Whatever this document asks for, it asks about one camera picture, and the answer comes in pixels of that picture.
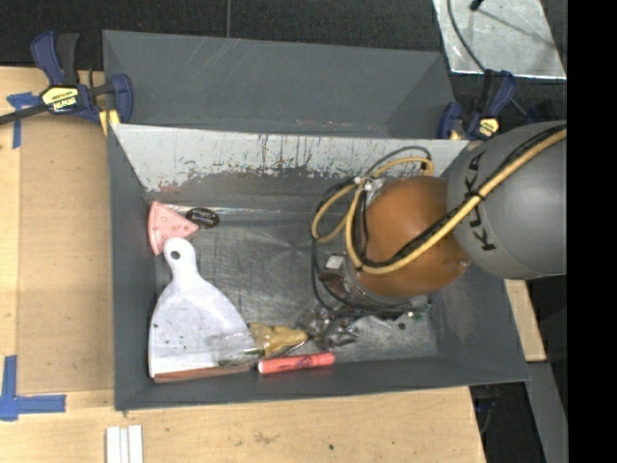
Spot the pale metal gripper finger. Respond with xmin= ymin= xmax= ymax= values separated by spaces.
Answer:
xmin=308 ymin=306 xmax=341 ymax=333
xmin=323 ymin=324 xmax=362 ymax=349

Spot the orange marker pen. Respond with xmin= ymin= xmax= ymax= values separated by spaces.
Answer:
xmin=256 ymin=351 xmax=336 ymax=375

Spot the clear plastic packet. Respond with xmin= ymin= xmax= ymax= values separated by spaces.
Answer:
xmin=215 ymin=331 xmax=265 ymax=369

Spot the white plastic dustpan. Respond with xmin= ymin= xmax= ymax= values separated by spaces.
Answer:
xmin=147 ymin=237 xmax=257 ymax=379

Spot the red-brown flat block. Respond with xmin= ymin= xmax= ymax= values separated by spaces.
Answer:
xmin=152 ymin=363 xmax=253 ymax=385

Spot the black oval badge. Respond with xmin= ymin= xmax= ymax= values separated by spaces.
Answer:
xmin=184 ymin=206 xmax=221 ymax=230

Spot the pink toy cheese wedge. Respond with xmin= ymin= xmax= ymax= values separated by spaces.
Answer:
xmin=147 ymin=201 xmax=201 ymax=257

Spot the grey metal bin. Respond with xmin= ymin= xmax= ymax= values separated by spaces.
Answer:
xmin=101 ymin=29 xmax=531 ymax=412

